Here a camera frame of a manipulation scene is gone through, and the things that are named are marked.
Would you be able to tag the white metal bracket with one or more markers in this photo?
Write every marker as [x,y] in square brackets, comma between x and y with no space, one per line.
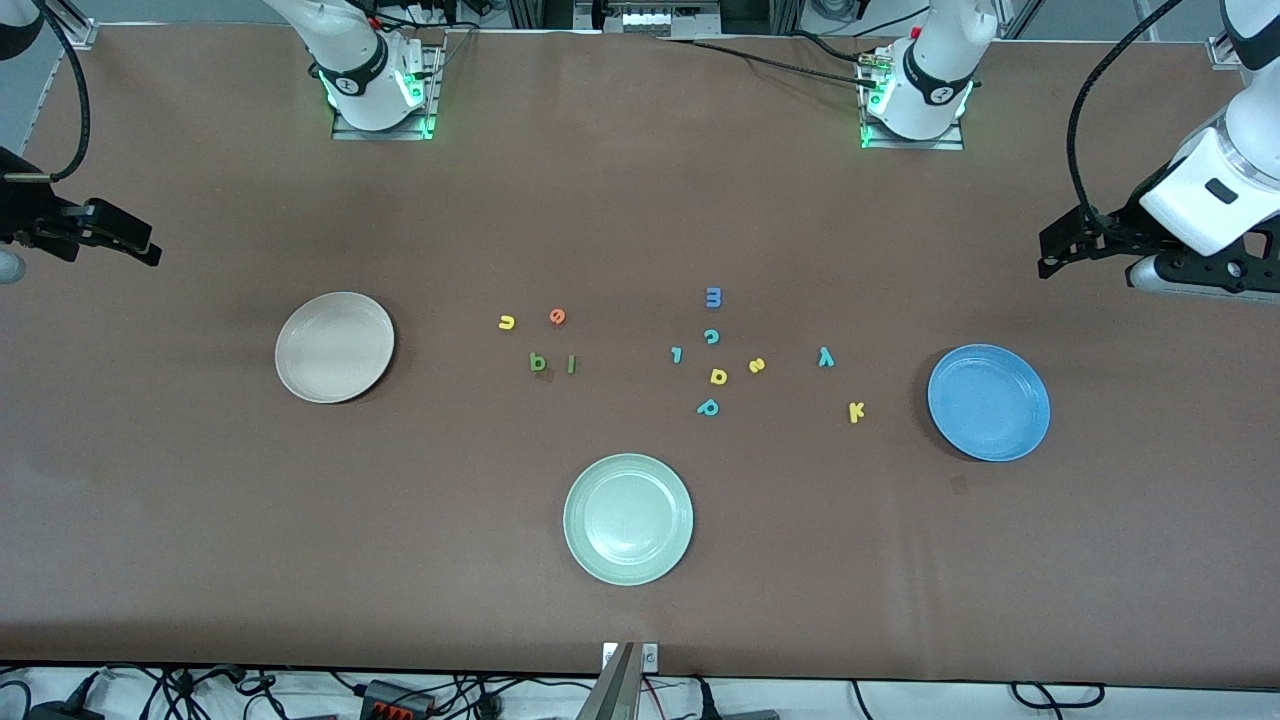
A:
[650,657]

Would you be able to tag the black power strip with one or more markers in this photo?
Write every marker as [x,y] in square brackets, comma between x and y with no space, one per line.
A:
[395,700]

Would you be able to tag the aluminium frame post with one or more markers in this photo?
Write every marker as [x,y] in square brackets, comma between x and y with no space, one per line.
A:
[78,28]

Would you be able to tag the teal letter p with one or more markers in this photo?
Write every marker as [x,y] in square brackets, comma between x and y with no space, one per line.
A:
[703,410]

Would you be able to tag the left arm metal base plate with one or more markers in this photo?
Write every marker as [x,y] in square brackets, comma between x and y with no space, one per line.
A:
[910,145]

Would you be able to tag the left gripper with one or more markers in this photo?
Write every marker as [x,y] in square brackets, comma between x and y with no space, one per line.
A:
[1122,226]

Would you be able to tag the pale green plate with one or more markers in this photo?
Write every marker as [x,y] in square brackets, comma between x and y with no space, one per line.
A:
[628,520]

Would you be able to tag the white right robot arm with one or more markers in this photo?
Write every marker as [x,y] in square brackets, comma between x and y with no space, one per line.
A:
[360,70]

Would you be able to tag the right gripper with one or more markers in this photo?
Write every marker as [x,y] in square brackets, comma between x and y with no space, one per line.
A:
[22,214]

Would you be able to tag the blue plate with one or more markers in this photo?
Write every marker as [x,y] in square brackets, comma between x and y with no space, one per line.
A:
[990,403]

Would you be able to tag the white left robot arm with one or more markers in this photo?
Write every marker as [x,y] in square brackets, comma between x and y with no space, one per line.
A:
[935,75]

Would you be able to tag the aluminium profile bar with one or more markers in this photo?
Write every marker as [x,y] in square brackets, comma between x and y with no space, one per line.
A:
[615,690]

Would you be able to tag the brown table cover mat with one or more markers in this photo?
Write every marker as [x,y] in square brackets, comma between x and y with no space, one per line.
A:
[700,200]

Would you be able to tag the beige brown plate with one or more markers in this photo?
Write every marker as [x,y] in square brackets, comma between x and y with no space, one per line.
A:
[335,350]

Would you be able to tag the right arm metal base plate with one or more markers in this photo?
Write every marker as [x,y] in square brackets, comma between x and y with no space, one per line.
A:
[380,134]

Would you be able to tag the grey control device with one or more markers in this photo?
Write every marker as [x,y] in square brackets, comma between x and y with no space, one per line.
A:
[650,20]

